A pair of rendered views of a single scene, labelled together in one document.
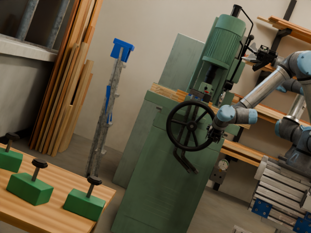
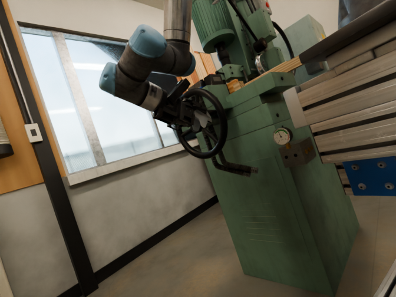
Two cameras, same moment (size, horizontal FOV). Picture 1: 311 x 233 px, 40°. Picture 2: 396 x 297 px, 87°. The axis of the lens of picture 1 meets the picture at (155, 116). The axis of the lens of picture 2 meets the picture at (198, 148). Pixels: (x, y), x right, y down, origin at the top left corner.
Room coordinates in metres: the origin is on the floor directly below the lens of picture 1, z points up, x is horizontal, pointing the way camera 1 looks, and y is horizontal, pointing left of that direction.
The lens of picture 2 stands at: (1.73, -0.78, 0.71)
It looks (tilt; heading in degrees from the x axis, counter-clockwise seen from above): 1 degrees up; 44
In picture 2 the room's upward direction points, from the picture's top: 19 degrees counter-clockwise
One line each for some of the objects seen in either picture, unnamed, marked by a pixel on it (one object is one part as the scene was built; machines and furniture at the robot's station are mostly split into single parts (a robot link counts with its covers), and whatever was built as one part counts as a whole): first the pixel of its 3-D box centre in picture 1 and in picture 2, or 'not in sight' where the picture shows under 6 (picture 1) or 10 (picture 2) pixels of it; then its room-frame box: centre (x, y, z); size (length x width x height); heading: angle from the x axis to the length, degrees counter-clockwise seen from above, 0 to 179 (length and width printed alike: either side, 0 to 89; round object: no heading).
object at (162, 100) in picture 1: (191, 112); (223, 107); (2.61, -0.20, 0.87); 0.61 x 0.30 x 0.06; 87
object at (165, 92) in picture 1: (205, 108); (244, 90); (2.71, -0.28, 0.92); 0.60 x 0.02 x 0.04; 87
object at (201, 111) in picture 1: (194, 106); (209, 100); (2.52, -0.19, 0.91); 0.15 x 0.14 x 0.09; 87
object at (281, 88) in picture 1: (285, 83); not in sight; (2.58, -0.66, 1.24); 0.11 x 0.08 x 0.11; 48
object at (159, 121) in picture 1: (188, 127); (258, 121); (2.83, -0.24, 0.76); 0.57 x 0.45 x 0.09; 177
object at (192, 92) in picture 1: (200, 95); (204, 85); (2.52, -0.20, 0.99); 0.13 x 0.11 x 0.06; 87
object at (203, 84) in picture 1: (204, 90); (232, 75); (2.73, -0.23, 1.03); 0.14 x 0.07 x 0.09; 177
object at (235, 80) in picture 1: (235, 71); (262, 27); (2.92, -0.39, 1.22); 0.09 x 0.08 x 0.15; 177
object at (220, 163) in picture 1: (222, 165); (283, 138); (2.49, -0.48, 0.65); 0.06 x 0.04 x 0.08; 87
